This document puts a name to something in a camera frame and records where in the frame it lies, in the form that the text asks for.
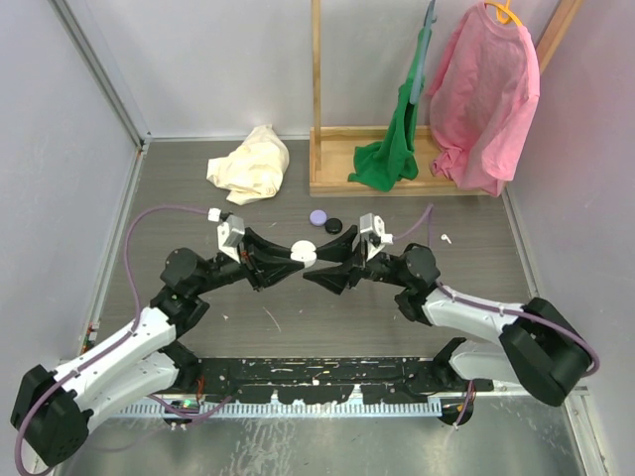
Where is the purple earbud charging case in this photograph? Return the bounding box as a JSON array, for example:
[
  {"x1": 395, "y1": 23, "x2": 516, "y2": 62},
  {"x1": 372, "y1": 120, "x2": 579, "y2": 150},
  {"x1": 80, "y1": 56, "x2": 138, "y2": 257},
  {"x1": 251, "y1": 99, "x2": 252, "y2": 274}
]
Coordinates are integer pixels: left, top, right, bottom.
[{"x1": 309, "y1": 209, "x2": 328, "y2": 227}]

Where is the pink shirt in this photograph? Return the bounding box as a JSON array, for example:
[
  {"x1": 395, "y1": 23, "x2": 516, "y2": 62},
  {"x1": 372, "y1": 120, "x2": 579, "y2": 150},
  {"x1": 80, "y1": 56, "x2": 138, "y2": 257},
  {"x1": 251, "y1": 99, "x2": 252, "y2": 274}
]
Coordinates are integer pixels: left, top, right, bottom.
[{"x1": 427, "y1": 2, "x2": 540, "y2": 196}]

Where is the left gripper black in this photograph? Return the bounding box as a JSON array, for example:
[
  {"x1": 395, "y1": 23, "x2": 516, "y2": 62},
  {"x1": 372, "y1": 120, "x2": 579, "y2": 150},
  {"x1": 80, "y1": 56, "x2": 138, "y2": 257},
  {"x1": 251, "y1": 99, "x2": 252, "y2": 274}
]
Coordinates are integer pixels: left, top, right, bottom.
[{"x1": 191, "y1": 227, "x2": 303, "y2": 296}]

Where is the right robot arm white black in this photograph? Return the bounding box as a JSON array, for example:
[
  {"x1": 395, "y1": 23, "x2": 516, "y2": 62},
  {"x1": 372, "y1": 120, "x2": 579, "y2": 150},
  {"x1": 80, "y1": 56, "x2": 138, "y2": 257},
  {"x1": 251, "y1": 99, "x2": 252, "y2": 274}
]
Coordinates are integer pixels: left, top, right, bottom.
[{"x1": 304, "y1": 234, "x2": 599, "y2": 407}]

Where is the green shirt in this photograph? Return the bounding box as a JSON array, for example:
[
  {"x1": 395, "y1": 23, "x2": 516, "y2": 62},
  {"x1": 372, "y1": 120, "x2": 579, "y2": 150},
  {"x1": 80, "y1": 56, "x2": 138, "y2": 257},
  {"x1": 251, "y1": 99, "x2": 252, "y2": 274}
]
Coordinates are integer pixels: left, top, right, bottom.
[{"x1": 347, "y1": 30, "x2": 424, "y2": 192}]

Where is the black earbud charging case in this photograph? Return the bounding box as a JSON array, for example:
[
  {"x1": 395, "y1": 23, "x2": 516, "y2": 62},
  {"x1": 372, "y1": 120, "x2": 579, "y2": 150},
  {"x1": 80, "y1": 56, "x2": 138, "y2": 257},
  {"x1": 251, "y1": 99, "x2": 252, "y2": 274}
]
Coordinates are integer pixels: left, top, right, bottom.
[{"x1": 324, "y1": 217, "x2": 343, "y2": 235}]

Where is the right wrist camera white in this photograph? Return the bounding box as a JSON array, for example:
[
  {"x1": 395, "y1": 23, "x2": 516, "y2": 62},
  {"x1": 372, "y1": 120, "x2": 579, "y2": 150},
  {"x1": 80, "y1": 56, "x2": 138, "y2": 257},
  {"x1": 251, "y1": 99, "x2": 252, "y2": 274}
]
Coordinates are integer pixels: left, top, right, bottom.
[{"x1": 359, "y1": 213, "x2": 394, "y2": 260}]

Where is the orange hanger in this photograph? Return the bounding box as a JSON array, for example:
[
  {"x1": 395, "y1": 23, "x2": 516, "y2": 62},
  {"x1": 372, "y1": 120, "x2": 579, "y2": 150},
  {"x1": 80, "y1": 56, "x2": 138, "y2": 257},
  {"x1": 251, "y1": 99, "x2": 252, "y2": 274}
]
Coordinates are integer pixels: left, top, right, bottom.
[{"x1": 484, "y1": 0, "x2": 523, "y2": 27}]

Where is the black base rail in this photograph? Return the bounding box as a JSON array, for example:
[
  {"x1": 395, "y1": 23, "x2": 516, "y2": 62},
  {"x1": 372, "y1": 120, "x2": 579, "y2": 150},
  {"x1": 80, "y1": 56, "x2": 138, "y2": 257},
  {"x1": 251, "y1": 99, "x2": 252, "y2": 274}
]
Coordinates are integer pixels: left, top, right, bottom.
[{"x1": 165, "y1": 357, "x2": 468, "y2": 405}]

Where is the white earbud charging case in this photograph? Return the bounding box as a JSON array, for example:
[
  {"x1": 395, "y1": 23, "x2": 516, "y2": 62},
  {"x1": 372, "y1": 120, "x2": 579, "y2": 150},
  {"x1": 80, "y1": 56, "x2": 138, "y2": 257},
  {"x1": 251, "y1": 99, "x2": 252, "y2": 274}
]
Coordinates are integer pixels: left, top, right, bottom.
[{"x1": 290, "y1": 240, "x2": 318, "y2": 268}]

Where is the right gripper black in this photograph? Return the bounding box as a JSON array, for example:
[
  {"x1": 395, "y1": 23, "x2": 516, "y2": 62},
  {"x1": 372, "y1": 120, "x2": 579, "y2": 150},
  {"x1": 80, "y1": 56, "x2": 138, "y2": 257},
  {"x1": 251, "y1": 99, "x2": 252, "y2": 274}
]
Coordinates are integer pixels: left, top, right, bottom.
[{"x1": 304, "y1": 223, "x2": 412, "y2": 295}]

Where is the blue hanger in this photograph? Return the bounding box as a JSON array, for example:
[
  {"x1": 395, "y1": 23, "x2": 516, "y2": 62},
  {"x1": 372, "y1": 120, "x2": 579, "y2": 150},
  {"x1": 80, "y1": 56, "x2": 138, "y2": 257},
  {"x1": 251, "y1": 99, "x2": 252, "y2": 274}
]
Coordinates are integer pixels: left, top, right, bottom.
[{"x1": 408, "y1": 0, "x2": 437, "y2": 105}]

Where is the white cable duct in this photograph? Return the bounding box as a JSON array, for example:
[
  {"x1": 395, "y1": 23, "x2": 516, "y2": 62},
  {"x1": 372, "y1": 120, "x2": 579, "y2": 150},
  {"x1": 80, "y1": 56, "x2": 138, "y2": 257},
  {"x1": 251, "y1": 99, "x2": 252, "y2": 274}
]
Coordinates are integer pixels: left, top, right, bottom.
[{"x1": 110, "y1": 398, "x2": 443, "y2": 419}]

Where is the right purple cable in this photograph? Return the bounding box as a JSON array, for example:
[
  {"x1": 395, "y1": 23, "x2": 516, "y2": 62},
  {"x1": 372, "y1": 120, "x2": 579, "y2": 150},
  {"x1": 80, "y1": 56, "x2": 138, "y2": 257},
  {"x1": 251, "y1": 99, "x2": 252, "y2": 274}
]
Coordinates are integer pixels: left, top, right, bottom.
[{"x1": 389, "y1": 203, "x2": 600, "y2": 432}]

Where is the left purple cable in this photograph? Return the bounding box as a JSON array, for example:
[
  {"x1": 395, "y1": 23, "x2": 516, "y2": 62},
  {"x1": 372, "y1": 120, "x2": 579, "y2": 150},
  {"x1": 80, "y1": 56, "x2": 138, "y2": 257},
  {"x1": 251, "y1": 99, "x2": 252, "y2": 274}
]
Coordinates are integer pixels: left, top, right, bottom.
[{"x1": 13, "y1": 203, "x2": 234, "y2": 476}]

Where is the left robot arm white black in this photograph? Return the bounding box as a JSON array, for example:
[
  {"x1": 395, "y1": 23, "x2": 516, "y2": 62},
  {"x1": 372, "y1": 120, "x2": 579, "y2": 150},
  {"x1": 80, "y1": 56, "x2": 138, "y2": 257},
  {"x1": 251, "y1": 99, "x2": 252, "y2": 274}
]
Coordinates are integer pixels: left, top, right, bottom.
[{"x1": 10, "y1": 225, "x2": 317, "y2": 468}]

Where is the purple cable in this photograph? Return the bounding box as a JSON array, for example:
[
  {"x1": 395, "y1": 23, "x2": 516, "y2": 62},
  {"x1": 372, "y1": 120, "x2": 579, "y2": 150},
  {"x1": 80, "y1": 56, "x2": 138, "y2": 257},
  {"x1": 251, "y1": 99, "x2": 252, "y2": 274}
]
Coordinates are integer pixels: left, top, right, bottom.
[
  {"x1": 13, "y1": 203, "x2": 234, "y2": 476},
  {"x1": 389, "y1": 203, "x2": 600, "y2": 432}
]

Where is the wooden clothes rack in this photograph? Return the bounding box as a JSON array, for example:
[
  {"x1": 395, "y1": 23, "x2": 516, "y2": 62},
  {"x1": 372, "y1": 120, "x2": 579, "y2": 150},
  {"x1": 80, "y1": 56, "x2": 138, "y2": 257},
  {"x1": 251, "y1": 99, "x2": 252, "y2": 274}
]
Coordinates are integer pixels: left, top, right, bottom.
[{"x1": 309, "y1": 0, "x2": 582, "y2": 197}]

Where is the cream cloth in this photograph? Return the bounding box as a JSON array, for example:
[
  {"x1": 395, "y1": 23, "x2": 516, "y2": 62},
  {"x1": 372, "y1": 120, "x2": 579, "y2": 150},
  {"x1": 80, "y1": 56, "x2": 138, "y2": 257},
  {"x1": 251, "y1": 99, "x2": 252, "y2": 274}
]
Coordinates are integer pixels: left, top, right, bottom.
[{"x1": 206, "y1": 124, "x2": 290, "y2": 205}]

